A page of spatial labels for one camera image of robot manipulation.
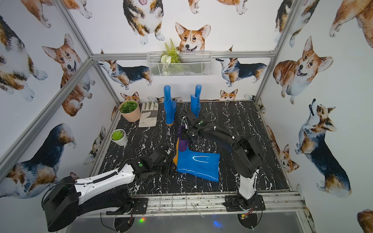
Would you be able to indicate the purple cloth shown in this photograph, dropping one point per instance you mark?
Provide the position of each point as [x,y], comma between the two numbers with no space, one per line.
[183,138]

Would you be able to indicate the blue rubber boot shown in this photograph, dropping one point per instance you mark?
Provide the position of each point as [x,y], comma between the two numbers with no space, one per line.
[200,164]
[169,106]
[195,100]

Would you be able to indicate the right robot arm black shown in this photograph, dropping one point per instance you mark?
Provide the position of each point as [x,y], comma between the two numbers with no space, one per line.
[247,156]

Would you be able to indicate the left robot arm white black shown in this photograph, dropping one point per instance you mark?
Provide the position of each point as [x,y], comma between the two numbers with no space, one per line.
[70,199]

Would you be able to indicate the small white plant pot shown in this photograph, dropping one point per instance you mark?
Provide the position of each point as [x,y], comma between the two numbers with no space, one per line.
[123,142]

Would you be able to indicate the green plant in white pot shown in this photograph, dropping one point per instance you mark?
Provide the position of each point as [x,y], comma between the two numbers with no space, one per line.
[117,135]

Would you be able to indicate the white grey work glove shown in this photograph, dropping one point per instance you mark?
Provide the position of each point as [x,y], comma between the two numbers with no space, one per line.
[149,112]

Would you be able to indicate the pink ribbed plant pot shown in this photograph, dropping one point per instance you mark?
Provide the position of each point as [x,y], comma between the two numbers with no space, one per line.
[134,116]

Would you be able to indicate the green plant in pink pot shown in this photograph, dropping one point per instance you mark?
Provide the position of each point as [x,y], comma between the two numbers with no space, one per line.
[128,107]

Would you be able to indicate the fern and white flower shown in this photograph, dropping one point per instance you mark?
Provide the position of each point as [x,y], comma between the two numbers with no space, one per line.
[170,60]

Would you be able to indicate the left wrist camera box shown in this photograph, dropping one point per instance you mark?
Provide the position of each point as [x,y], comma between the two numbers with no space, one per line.
[161,156]

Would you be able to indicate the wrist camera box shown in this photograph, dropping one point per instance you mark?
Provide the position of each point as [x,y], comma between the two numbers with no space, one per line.
[161,156]
[189,115]

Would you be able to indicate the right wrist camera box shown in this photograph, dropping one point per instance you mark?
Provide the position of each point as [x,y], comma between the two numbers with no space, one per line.
[189,115]

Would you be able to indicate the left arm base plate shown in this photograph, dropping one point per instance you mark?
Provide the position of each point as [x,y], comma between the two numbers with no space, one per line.
[137,206]

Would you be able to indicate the white wire wall basket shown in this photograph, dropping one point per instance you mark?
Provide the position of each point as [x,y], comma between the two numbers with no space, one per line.
[192,64]

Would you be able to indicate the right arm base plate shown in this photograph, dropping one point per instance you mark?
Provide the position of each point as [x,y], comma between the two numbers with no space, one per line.
[239,203]

